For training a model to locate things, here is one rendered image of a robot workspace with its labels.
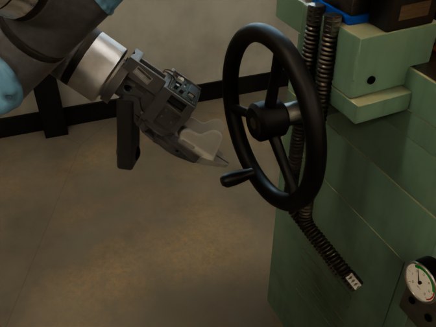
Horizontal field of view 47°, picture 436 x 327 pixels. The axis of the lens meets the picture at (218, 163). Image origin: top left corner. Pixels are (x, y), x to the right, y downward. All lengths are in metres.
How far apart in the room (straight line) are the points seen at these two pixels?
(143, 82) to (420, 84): 0.38
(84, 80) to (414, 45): 0.45
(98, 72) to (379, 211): 0.52
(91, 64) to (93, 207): 1.20
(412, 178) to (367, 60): 0.21
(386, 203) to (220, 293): 0.79
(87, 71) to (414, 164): 0.49
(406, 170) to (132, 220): 1.15
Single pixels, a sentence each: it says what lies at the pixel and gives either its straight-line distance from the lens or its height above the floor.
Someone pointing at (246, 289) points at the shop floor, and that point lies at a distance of 1.56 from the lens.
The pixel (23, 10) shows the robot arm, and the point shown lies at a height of 1.06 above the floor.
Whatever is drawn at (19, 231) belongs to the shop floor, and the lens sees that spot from 1.85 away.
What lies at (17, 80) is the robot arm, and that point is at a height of 0.97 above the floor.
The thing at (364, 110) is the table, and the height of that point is 0.86.
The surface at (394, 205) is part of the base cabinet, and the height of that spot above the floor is 0.67.
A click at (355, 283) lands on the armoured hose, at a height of 0.57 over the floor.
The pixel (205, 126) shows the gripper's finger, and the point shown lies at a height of 0.81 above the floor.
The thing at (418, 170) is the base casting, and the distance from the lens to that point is 0.80.
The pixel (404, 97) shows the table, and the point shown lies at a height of 0.86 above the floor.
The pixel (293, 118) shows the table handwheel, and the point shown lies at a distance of 0.78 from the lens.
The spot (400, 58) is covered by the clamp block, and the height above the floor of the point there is 0.92.
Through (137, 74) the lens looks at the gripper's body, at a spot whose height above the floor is 0.90.
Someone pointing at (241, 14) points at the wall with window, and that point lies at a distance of 2.28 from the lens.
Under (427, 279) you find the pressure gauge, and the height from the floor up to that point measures 0.68.
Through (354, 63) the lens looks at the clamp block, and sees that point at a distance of 0.70.
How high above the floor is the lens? 1.23
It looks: 38 degrees down
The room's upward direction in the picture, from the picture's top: straight up
